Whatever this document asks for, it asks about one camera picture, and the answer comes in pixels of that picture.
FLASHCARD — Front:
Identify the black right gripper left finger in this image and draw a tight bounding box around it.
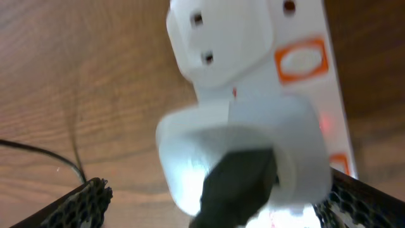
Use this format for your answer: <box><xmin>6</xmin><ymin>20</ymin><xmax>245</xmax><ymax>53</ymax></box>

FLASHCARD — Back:
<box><xmin>11</xmin><ymin>177</ymin><xmax>113</xmax><ymax>228</ymax></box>

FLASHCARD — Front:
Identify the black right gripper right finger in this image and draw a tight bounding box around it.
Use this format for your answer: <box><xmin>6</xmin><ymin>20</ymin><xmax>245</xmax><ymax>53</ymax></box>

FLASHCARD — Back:
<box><xmin>313</xmin><ymin>168</ymin><xmax>404</xmax><ymax>228</ymax></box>

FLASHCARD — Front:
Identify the black charging cable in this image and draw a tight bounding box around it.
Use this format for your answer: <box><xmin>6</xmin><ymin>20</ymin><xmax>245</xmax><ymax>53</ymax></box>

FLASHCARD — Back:
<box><xmin>0</xmin><ymin>138</ymin><xmax>279</xmax><ymax>228</ymax></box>

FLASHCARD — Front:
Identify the white USB charger adapter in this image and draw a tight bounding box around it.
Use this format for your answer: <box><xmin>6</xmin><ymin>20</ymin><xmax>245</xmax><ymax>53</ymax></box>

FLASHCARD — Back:
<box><xmin>156</xmin><ymin>96</ymin><xmax>332</xmax><ymax>215</ymax></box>

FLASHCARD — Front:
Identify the white plug adapter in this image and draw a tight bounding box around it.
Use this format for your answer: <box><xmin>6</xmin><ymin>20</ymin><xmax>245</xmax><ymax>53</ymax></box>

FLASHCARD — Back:
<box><xmin>165</xmin><ymin>0</ymin><xmax>274</xmax><ymax>88</ymax></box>

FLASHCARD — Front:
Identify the white power strip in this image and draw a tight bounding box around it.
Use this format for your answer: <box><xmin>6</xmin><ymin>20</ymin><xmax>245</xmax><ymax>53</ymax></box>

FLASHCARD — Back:
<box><xmin>189</xmin><ymin>0</ymin><xmax>358</xmax><ymax>228</ymax></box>

